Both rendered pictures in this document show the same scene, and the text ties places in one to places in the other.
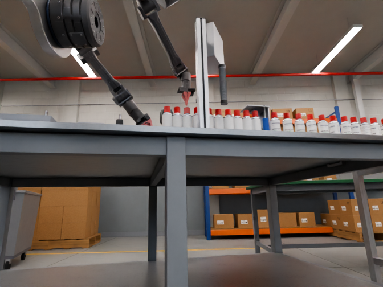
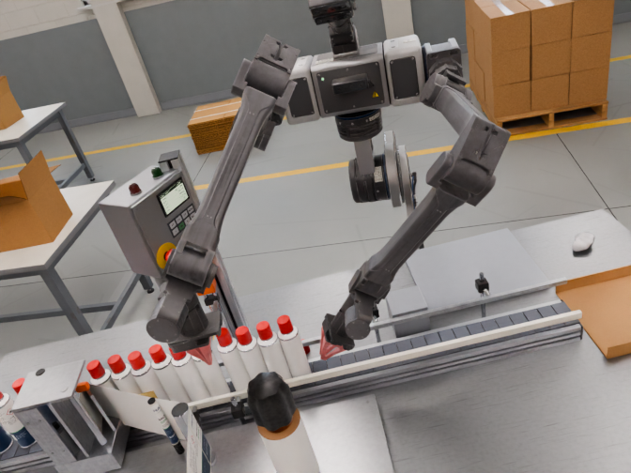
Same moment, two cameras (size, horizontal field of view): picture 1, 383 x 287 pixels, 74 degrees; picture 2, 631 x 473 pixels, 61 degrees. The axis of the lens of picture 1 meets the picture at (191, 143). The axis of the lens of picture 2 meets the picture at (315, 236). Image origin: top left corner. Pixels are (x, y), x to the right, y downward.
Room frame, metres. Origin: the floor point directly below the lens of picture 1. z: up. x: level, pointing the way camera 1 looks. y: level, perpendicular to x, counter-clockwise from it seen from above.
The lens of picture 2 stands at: (2.14, 0.48, 1.92)
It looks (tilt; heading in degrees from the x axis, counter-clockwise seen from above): 33 degrees down; 194
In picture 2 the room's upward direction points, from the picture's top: 15 degrees counter-clockwise
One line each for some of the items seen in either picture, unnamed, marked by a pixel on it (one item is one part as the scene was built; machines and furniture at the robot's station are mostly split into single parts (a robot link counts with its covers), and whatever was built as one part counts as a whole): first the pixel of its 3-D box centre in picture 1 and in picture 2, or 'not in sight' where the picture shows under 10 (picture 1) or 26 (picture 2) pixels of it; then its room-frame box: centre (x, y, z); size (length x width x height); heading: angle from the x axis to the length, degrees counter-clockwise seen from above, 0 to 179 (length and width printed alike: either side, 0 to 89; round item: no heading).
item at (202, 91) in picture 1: (202, 81); (216, 272); (1.09, -0.06, 1.16); 0.04 x 0.04 x 0.67; 12
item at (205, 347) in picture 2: (188, 98); (196, 347); (1.42, 0.01, 1.23); 0.07 x 0.07 x 0.09; 13
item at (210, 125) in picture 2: not in sight; (227, 123); (-2.78, -1.32, 0.16); 0.64 x 0.53 x 0.31; 95
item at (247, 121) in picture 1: (247, 128); (130, 386); (1.29, -0.30, 0.98); 0.05 x 0.05 x 0.20
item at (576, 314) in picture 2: not in sight; (371, 363); (1.20, 0.31, 0.90); 1.07 x 0.01 x 0.02; 102
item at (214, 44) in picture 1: (210, 49); (157, 221); (1.17, -0.11, 1.38); 0.17 x 0.10 x 0.19; 157
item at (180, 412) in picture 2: not in sight; (194, 435); (1.44, -0.08, 0.97); 0.05 x 0.05 x 0.19
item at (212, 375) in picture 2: (209, 127); (208, 368); (1.25, -0.10, 0.98); 0.05 x 0.05 x 0.20
